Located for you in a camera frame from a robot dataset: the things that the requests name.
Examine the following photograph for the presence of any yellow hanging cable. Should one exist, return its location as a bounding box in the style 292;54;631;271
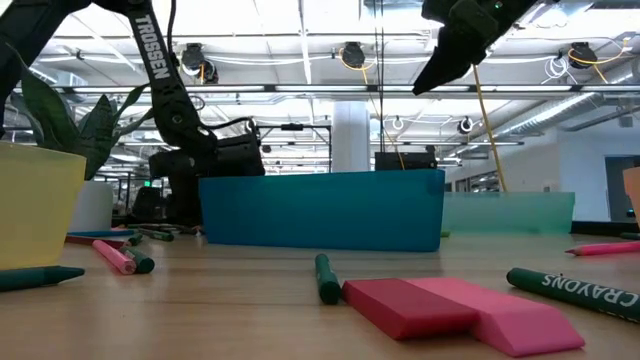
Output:
471;63;508;194

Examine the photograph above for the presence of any red eraser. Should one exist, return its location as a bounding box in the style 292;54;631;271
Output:
342;278;482;343

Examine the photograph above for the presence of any silver ventilation duct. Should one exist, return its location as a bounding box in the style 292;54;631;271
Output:
492;92;640;142

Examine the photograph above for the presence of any green crayon white lettering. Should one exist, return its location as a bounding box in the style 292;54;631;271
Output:
505;267;640;324

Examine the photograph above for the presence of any pink eraser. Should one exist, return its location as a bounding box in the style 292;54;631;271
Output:
405;277;586;359

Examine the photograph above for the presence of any large ceiling cable reel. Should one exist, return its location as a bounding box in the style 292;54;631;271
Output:
567;41;600;71
339;41;368;71
180;42;220;86

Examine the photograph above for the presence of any blue pencil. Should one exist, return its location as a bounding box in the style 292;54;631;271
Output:
67;228;136;239

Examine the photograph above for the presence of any white pillar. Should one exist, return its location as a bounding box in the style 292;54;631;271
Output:
331;101;372;174

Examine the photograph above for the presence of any pink pencil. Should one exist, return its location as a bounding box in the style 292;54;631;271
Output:
91;239;137;277
565;241;640;258

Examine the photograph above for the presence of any black hanging cable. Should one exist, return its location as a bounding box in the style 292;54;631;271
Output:
372;0;386;154

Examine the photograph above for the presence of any orange translucent plastic bin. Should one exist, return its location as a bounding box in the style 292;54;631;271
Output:
622;166;640;229

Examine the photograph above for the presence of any dark blue plastic bin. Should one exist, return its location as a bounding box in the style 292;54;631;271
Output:
198;168;446;253

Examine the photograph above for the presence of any black background frame rig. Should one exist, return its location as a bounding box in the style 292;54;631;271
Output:
250;124;333;177

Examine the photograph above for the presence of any ceiling light bar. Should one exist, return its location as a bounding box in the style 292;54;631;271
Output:
172;84;640;96

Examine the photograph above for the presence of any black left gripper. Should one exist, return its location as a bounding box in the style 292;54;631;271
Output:
148;130;266;226

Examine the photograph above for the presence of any teal translucent plastic bin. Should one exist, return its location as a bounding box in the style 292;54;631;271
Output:
441;191;576;236

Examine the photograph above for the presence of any green plant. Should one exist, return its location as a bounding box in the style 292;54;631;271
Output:
0;42;155;233

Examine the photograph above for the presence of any dark door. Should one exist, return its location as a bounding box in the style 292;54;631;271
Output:
603;155;640;222

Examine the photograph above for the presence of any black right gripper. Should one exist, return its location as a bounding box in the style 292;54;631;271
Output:
412;0;539;96

